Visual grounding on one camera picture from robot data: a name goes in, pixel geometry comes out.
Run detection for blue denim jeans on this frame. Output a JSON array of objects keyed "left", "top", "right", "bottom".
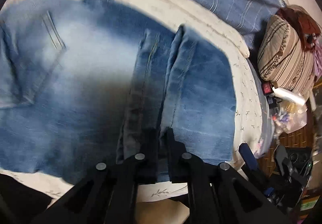
[{"left": 1, "top": 0, "right": 236, "bottom": 184}]

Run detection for clear plastic bag of items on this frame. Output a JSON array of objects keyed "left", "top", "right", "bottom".
[{"left": 261, "top": 80, "right": 309, "bottom": 135}]

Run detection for beige striped cushion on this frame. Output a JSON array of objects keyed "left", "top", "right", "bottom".
[{"left": 257, "top": 15, "right": 315, "bottom": 99}]

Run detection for dark red cloth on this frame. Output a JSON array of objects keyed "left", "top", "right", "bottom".
[{"left": 276, "top": 5, "right": 321, "bottom": 51}]

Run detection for cream leaf-print bedsheet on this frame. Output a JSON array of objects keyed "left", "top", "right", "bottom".
[{"left": 0, "top": 0, "right": 276, "bottom": 202}]

